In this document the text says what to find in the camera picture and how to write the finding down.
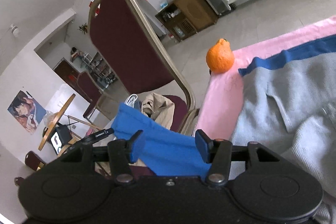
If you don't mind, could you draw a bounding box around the wall poster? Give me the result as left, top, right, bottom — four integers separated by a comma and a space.
7, 90, 47, 135

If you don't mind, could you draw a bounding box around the wooden cabinet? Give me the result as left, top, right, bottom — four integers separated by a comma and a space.
155, 0, 218, 43

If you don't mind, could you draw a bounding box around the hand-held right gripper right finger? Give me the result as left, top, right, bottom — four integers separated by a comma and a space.
195, 129, 280, 186

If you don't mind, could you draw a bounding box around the maroon chair gold frame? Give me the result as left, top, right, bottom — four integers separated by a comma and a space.
88, 0, 200, 177
77, 71, 116, 119

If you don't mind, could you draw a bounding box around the grey knit garment blue lining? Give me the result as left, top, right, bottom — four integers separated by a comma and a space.
112, 34, 336, 224

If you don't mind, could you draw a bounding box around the beige jacket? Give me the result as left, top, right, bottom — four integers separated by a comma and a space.
141, 93, 175, 132

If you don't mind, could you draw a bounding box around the brown door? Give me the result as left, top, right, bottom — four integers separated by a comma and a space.
54, 58, 79, 88

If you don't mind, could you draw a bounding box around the pink printed blanket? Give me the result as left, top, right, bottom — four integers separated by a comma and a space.
196, 16, 336, 140

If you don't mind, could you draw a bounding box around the long red wall banner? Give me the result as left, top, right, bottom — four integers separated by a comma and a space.
89, 2, 101, 17

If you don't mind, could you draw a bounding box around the round wooden table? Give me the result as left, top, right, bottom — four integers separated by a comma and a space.
39, 93, 76, 151

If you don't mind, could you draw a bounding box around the shoe rack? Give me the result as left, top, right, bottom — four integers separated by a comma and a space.
79, 52, 117, 90

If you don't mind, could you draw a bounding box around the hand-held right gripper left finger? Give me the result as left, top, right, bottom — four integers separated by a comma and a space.
60, 130, 145, 185

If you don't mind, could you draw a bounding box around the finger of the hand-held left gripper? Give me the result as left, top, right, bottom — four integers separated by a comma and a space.
84, 128, 115, 144

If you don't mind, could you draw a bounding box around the large orange citrus fruit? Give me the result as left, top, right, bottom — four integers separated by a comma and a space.
206, 38, 235, 73

